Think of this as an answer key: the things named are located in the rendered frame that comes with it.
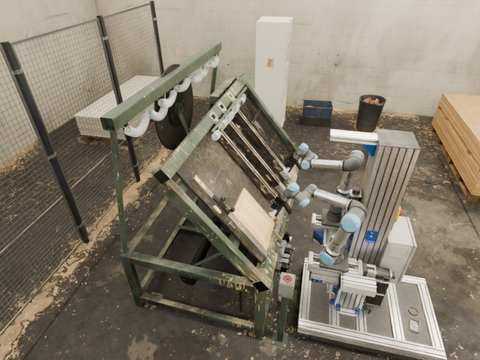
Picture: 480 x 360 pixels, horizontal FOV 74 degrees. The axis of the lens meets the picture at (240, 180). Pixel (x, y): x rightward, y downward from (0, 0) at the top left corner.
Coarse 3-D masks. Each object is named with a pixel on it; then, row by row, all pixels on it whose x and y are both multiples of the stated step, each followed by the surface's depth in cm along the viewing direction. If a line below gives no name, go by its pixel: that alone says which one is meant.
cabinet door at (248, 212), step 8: (248, 192) 301; (240, 200) 286; (248, 200) 296; (240, 208) 281; (248, 208) 291; (256, 208) 301; (240, 216) 276; (248, 216) 285; (256, 216) 295; (264, 216) 305; (248, 224) 280; (256, 224) 290; (264, 224) 300; (272, 224) 309; (256, 232) 285; (264, 232) 294; (256, 240) 281; (264, 240) 289; (264, 248) 284
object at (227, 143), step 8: (216, 120) 295; (216, 128) 296; (216, 136) 301; (224, 136) 300; (224, 144) 304; (232, 144) 306; (232, 152) 306; (240, 152) 309; (240, 160) 309; (248, 168) 312; (256, 176) 315; (256, 184) 320; (264, 184) 319; (272, 192) 326
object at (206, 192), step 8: (200, 184) 251; (208, 192) 254; (224, 216) 263; (232, 216) 264; (240, 224) 268; (240, 232) 268; (248, 232) 272; (248, 240) 271; (256, 248) 274; (264, 256) 277
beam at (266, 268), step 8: (296, 168) 399; (296, 176) 389; (288, 184) 363; (272, 232) 303; (280, 232) 308; (272, 240) 293; (280, 240) 302; (272, 248) 287; (272, 256) 282; (264, 264) 271; (272, 264) 277; (264, 272) 264; (272, 272) 272; (264, 280) 260; (256, 288) 264; (264, 288) 261
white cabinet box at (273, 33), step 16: (272, 16) 601; (256, 32) 570; (272, 32) 564; (288, 32) 558; (256, 48) 585; (272, 48) 579; (288, 48) 627; (256, 64) 602; (272, 64) 595; (288, 64) 645; (256, 80) 619; (272, 80) 612; (272, 96) 631; (272, 112) 650
